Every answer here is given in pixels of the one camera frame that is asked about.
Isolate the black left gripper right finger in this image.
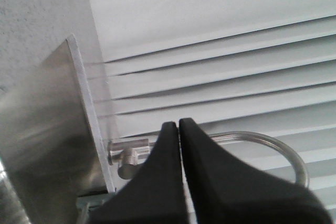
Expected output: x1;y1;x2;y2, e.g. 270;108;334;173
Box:
179;118;332;223

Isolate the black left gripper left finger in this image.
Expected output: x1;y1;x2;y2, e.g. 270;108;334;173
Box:
88;122;188;223

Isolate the stainless steel faucet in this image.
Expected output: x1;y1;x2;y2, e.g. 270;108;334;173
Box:
108;131;309;188

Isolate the stainless steel sink basin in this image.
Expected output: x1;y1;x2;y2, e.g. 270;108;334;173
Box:
1;35;114;223

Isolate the white pleated curtain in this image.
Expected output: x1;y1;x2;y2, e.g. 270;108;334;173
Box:
89;0;335;216

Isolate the grey wire dish rack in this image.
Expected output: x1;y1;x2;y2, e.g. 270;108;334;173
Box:
76;193;115;224

